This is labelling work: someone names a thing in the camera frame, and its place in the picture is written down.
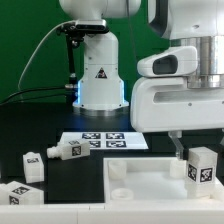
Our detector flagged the black camera on stand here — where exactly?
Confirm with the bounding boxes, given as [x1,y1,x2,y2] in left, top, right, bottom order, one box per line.
[56,19,109,87]

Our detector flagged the white square tabletop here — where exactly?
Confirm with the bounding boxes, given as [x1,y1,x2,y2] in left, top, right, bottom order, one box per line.
[103,157,224,203]

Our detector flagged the white camera cable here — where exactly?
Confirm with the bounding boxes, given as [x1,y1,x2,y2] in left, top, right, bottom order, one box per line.
[17,20,76,92]

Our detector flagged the white marker plate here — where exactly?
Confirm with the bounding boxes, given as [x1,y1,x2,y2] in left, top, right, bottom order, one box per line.
[59,132,148,150]

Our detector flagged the black cables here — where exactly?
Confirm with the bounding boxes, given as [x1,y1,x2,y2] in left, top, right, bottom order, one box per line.
[0,84,79,108]

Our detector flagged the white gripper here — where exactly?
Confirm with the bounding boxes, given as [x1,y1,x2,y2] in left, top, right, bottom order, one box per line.
[130,46,224,160]

